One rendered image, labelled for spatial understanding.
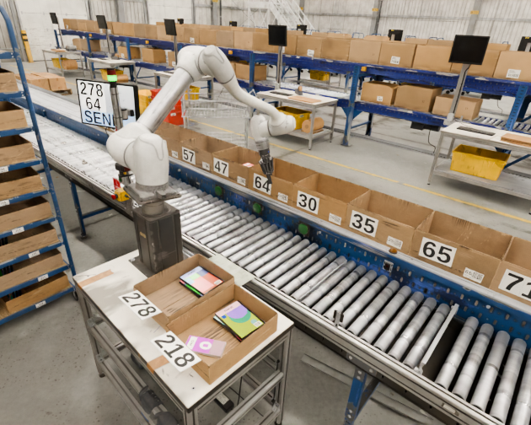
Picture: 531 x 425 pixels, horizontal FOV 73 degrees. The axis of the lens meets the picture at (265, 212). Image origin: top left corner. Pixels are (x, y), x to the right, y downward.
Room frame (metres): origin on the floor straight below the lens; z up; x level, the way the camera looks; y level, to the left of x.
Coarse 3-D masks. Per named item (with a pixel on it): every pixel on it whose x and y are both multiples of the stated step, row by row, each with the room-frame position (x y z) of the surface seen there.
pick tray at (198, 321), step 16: (224, 288) 1.29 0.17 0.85; (240, 288) 1.30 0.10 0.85; (208, 304) 1.22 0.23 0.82; (224, 304) 1.28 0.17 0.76; (256, 304) 1.23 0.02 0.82; (176, 320) 1.09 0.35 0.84; (192, 320) 1.15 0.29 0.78; (208, 320) 1.18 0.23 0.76; (272, 320) 1.12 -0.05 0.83; (208, 336) 1.08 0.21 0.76; (224, 336) 1.09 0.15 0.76; (256, 336) 1.05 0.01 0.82; (224, 352) 1.01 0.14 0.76; (240, 352) 0.98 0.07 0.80; (192, 368) 0.93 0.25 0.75; (208, 368) 0.87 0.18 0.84; (224, 368) 0.92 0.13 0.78; (208, 384) 0.87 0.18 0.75
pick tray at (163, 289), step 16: (192, 256) 1.53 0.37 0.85; (160, 272) 1.39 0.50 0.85; (176, 272) 1.46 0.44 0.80; (224, 272) 1.43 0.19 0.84; (144, 288) 1.32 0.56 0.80; (160, 288) 1.37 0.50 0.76; (176, 288) 1.38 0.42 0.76; (160, 304) 1.26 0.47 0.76; (176, 304) 1.27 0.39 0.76; (192, 304) 1.19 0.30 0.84; (160, 320) 1.14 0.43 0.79
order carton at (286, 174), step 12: (252, 168) 2.36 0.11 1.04; (276, 168) 2.54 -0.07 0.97; (288, 168) 2.48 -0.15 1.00; (300, 168) 2.41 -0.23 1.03; (252, 180) 2.31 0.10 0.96; (276, 180) 2.17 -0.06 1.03; (288, 180) 2.47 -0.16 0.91; (264, 192) 2.24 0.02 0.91; (276, 192) 2.17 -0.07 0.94; (288, 192) 2.11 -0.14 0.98; (288, 204) 2.11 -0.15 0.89
